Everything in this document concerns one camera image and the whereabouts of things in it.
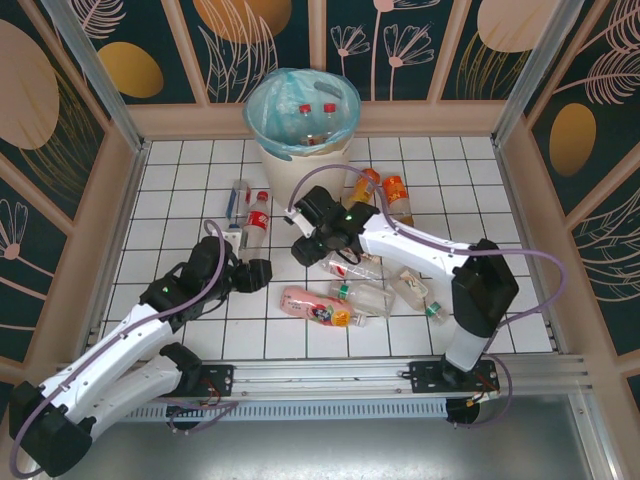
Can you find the clear bottle green cap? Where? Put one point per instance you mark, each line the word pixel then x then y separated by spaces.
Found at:
pixel 415 292
pixel 367 300

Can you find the pink label drink bottle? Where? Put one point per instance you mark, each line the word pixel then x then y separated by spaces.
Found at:
pixel 310 307

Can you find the cola bottle red label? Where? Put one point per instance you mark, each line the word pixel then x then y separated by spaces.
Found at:
pixel 257 220

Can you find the cream plastic waste bin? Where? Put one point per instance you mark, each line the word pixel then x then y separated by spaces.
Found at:
pixel 300 185

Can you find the orange NFC label bottle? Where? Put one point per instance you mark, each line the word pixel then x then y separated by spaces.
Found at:
pixel 396 192

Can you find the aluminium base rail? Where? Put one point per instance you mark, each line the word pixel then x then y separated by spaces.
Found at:
pixel 320 380

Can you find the clear bottle blue cap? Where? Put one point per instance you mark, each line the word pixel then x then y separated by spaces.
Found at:
pixel 240 200

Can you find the clear bottle red white label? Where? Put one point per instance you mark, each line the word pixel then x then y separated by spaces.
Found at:
pixel 355 270

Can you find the clear bottle red cap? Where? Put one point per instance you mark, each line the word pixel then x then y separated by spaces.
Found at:
pixel 329 107
pixel 305 108

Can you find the juice bottle yellow cap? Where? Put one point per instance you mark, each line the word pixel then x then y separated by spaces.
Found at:
pixel 365 185

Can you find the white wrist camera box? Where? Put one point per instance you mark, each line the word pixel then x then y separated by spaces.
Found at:
pixel 232 233
pixel 299 220

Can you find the aluminium frame post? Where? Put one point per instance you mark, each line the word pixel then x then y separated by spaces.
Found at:
pixel 535 75
pixel 97 75

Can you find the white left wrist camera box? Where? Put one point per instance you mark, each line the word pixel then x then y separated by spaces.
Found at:
pixel 232 233

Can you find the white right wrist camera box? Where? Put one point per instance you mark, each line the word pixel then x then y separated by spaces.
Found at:
pixel 299 220

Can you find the grey metal sheet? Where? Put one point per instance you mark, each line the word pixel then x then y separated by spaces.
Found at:
pixel 320 450

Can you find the light blue bin liner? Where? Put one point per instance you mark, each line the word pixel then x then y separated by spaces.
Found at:
pixel 270 115

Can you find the aluminium side rail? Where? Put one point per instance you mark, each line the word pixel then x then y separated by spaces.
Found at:
pixel 521 225
pixel 121 225

